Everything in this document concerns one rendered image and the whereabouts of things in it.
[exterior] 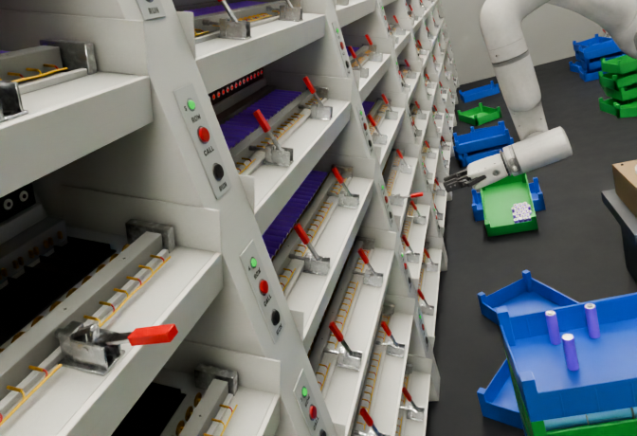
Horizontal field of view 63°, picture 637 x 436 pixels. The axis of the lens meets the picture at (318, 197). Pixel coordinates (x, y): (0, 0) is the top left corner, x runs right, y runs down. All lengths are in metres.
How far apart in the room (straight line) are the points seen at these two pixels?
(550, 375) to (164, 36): 0.79
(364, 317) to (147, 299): 0.64
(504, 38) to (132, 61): 1.01
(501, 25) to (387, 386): 0.87
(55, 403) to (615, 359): 0.85
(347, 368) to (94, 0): 0.70
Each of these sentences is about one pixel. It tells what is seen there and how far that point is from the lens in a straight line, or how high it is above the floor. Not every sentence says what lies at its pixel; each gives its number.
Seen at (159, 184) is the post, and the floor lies 0.96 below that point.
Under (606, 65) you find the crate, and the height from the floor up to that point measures 0.28.
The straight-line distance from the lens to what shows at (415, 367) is 1.52.
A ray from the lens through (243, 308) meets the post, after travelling 0.60.
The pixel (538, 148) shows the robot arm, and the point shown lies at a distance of 1.47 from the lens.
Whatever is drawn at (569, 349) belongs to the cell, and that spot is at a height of 0.45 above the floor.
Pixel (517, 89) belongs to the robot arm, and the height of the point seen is 0.75.
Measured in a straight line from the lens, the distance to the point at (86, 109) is 0.46.
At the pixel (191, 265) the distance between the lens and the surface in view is 0.55.
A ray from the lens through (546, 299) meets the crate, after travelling 1.90.
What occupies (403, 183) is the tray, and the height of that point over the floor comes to 0.49.
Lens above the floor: 1.07
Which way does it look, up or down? 18 degrees down
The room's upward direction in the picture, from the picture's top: 18 degrees counter-clockwise
